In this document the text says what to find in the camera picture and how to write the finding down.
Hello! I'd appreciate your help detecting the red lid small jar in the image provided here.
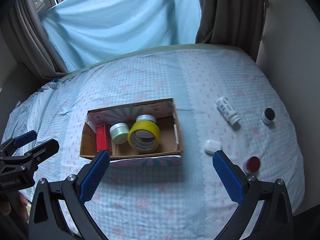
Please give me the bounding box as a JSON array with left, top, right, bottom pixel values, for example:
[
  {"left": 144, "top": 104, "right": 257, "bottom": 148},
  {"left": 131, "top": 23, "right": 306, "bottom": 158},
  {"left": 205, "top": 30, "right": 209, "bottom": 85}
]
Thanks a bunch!
[{"left": 244, "top": 156, "right": 261, "bottom": 174}]

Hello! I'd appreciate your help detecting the red rectangular box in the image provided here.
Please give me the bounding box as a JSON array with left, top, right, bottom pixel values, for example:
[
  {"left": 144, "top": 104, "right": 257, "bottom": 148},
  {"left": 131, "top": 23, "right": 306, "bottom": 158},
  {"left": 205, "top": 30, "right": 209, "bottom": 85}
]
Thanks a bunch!
[{"left": 96, "top": 124, "right": 112, "bottom": 155}]

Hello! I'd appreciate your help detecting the small light green jar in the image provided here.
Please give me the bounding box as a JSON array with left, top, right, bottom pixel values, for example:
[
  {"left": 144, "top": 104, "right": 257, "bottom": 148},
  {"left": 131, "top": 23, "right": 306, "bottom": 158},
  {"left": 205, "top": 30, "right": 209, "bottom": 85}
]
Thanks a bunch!
[{"left": 109, "top": 122, "right": 129, "bottom": 144}]

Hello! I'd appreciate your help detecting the white earbuds case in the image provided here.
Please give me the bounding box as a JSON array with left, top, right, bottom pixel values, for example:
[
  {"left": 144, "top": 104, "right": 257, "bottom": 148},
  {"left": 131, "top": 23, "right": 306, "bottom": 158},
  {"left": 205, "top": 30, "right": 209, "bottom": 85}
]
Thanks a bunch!
[{"left": 203, "top": 140, "right": 222, "bottom": 154}]

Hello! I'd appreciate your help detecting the black lid small jar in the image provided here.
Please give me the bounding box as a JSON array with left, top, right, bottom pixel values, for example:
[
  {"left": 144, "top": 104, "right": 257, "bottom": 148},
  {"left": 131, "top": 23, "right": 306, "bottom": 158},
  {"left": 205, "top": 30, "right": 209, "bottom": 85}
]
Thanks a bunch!
[{"left": 261, "top": 107, "right": 275, "bottom": 125}]

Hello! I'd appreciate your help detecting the yellow tape roll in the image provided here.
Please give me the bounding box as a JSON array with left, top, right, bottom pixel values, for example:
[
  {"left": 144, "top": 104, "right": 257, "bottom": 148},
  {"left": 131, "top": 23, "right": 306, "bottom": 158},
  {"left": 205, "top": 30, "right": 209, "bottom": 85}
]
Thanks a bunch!
[{"left": 127, "top": 121, "right": 161, "bottom": 153}]

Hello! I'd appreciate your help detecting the cardboard box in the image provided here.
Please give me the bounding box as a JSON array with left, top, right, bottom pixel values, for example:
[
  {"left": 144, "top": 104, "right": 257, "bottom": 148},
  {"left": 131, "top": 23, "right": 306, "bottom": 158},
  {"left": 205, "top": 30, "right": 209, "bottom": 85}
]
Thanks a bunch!
[{"left": 80, "top": 98, "right": 183, "bottom": 167}]

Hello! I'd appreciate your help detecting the white pill bottle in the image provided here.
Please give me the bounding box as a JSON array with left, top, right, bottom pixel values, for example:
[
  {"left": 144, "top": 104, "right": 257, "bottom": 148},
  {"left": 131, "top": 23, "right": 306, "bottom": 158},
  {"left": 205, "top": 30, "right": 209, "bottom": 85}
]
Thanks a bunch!
[{"left": 216, "top": 96, "right": 240, "bottom": 125}]

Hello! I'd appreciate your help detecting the white jar green label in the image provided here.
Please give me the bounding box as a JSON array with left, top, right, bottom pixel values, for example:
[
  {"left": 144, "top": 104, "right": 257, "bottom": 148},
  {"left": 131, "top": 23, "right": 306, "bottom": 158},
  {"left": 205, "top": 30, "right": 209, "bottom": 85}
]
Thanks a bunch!
[{"left": 136, "top": 114, "right": 156, "bottom": 124}]

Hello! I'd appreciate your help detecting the person's left hand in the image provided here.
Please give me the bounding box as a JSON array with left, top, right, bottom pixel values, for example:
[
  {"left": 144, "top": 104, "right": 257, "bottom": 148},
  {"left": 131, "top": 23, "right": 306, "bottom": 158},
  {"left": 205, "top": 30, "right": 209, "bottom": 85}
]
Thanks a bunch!
[{"left": 0, "top": 192, "right": 30, "bottom": 222}]

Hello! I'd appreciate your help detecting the grey headboard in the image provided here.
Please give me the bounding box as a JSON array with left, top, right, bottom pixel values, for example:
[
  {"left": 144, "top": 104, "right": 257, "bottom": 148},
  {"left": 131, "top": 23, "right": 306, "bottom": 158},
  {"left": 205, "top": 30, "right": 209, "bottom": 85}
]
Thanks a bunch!
[{"left": 1, "top": 64, "right": 42, "bottom": 139}]

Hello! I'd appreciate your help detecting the left brown curtain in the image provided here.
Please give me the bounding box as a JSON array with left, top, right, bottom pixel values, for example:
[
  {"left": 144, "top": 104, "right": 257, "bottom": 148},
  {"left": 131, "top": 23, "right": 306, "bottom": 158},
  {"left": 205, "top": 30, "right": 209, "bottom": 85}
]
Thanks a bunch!
[{"left": 9, "top": 0, "right": 68, "bottom": 79}]

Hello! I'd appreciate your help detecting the brown curtain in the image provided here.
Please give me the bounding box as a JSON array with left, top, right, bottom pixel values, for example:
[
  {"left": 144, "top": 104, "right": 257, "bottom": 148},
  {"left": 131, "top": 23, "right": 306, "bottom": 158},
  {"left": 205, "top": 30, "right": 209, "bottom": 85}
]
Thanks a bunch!
[
  {"left": 9, "top": 0, "right": 68, "bottom": 79},
  {"left": 196, "top": 0, "right": 268, "bottom": 60}
]

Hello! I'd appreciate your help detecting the patterned blue bed sheet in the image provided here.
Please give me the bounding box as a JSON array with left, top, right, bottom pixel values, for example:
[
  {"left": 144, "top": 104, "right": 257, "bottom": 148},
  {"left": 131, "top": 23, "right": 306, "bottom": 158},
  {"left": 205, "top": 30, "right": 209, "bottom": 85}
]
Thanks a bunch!
[{"left": 1, "top": 45, "right": 305, "bottom": 239}]

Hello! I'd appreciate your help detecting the light blue hanging sheet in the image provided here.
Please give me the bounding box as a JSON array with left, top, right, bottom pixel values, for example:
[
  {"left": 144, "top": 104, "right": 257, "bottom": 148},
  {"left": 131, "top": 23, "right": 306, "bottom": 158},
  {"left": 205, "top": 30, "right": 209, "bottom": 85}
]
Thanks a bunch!
[{"left": 40, "top": 0, "right": 201, "bottom": 72}]

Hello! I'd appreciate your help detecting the right brown curtain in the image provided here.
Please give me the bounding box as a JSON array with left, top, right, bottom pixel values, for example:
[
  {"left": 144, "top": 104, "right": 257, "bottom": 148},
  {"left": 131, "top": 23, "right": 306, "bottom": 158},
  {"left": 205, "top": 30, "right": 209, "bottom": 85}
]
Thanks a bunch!
[{"left": 196, "top": 0, "right": 268, "bottom": 60}]

